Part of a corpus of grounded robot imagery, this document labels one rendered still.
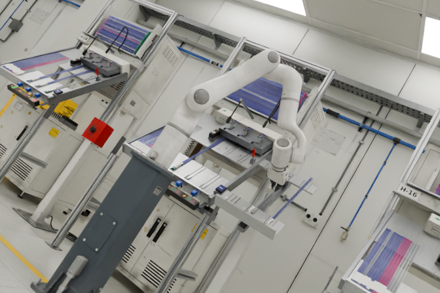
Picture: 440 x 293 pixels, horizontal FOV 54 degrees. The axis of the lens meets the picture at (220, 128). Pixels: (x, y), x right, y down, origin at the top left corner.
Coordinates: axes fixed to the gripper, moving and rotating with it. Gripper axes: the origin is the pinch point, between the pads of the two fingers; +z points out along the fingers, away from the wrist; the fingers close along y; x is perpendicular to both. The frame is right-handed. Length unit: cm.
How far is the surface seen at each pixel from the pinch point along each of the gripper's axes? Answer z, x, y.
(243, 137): 15, -34, 43
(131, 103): 59, -50, 166
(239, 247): 19.2, 30.6, -0.3
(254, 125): 16, -49, 45
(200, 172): 12.8, 7.5, 44.1
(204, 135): 20, -25, 67
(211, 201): 10.0, 22.2, 25.1
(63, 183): 48, 47, 128
